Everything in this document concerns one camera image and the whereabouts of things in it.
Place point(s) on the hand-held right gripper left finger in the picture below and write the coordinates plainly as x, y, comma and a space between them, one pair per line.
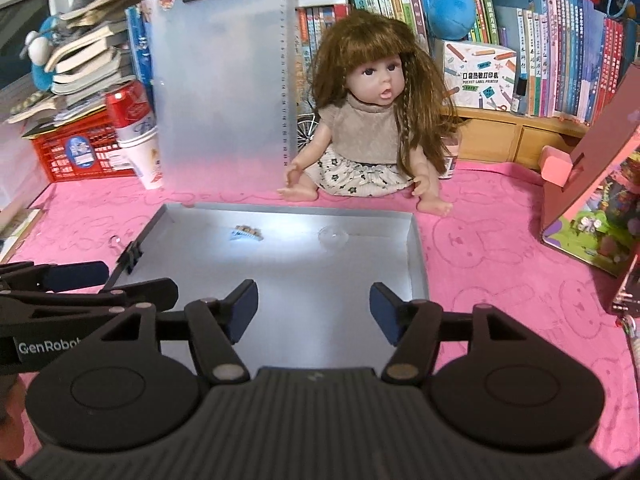
245, 310

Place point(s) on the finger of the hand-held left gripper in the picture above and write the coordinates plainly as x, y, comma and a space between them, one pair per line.
145, 294
75, 276

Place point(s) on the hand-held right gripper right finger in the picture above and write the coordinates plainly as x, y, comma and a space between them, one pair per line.
382, 310

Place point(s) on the white shallow cardboard box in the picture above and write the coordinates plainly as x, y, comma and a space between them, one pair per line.
300, 270

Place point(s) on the black binder clip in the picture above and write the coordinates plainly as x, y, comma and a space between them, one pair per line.
131, 257

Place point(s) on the flat lying book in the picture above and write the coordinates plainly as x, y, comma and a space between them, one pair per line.
17, 230

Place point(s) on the small decorated blue hair clip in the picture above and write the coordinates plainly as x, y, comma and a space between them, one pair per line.
246, 233

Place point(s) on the clear plastic dome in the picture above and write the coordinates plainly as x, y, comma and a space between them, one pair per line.
333, 238

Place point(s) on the red plastic crate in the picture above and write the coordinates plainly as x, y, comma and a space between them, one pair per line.
75, 155

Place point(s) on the pink rabbit print towel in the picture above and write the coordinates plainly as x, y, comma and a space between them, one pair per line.
500, 260

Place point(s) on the white paper cup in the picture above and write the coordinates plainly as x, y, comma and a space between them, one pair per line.
145, 160

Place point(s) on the translucent storage box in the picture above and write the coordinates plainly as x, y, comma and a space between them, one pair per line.
17, 150

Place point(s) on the small white red jar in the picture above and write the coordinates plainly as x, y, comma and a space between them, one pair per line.
451, 162

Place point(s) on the red soda can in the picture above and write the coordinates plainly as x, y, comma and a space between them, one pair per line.
127, 105

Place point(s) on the brown-haired baby doll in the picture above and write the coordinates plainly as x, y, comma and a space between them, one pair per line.
370, 125

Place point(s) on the small metal bicycle model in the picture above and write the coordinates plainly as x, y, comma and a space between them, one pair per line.
306, 129

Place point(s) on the wooden drawer unit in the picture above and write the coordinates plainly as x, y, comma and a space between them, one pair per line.
500, 135

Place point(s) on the stack of worn books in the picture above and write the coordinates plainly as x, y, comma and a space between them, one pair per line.
85, 60

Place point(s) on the small blue white plush toy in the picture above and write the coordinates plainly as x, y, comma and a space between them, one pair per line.
42, 60

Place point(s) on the translucent plastic clipboard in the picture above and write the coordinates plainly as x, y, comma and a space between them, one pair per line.
220, 85

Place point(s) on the row of blue books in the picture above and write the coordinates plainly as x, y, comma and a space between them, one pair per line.
140, 45

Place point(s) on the white box with pencil print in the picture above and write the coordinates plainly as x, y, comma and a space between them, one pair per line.
475, 75

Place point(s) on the small bottle with black cap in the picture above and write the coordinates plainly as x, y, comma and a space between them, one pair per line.
519, 97

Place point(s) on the row of red spine books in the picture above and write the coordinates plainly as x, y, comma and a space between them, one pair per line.
312, 30

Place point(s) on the pink cardboard toy house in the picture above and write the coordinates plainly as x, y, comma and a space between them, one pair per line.
607, 130

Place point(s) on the large blue plush toy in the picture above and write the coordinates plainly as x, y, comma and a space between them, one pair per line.
450, 15

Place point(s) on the row of pastel thin books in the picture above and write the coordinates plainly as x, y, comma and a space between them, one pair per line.
560, 50

